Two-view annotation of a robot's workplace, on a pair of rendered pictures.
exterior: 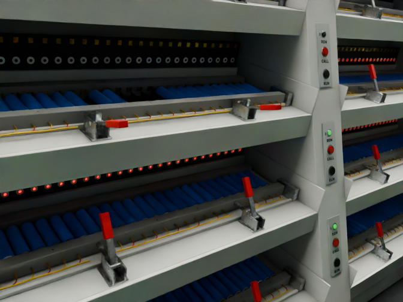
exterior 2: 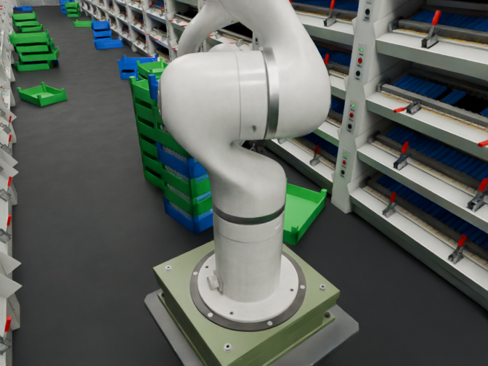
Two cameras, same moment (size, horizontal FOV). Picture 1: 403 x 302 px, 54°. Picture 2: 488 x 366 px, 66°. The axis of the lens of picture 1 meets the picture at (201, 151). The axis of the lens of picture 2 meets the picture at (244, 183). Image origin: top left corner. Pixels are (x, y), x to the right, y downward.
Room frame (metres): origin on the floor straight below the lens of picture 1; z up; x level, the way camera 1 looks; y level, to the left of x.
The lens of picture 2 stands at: (0.19, -1.04, 0.89)
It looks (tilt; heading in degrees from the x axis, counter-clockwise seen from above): 31 degrees down; 100
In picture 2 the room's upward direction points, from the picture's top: straight up
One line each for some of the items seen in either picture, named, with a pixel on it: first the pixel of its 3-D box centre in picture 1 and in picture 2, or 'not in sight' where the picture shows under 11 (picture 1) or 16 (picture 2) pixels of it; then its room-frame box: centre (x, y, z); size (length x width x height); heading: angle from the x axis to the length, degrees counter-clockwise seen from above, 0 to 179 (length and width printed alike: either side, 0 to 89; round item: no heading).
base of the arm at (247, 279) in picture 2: not in sight; (247, 245); (0.11, -0.53, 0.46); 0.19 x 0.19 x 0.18
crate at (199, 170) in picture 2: not in sight; (205, 147); (-0.16, 0.21, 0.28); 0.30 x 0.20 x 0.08; 54
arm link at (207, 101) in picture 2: not in sight; (226, 136); (0.08, -0.54, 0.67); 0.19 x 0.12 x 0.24; 16
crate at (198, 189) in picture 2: not in sight; (206, 165); (-0.16, 0.21, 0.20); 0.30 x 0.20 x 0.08; 54
